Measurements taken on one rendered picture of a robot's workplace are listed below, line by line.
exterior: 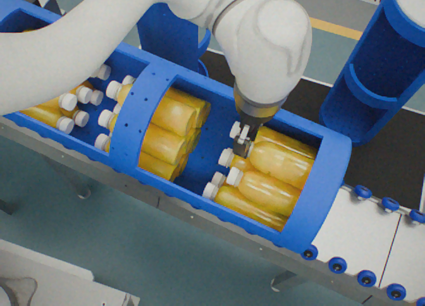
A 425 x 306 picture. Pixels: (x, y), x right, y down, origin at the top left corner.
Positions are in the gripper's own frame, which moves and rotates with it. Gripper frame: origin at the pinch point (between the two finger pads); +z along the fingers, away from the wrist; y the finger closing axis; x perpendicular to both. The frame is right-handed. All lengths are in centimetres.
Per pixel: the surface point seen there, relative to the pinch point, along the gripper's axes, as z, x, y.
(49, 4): 36, 81, 31
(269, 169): 1.9, -7.0, -3.1
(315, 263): 26.0, -27.2, -12.0
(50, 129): 6.0, 41.1, -14.3
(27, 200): 120, 88, -23
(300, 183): 1.6, -13.9, -3.2
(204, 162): 23.3, 8.7, -0.7
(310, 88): 104, -12, 82
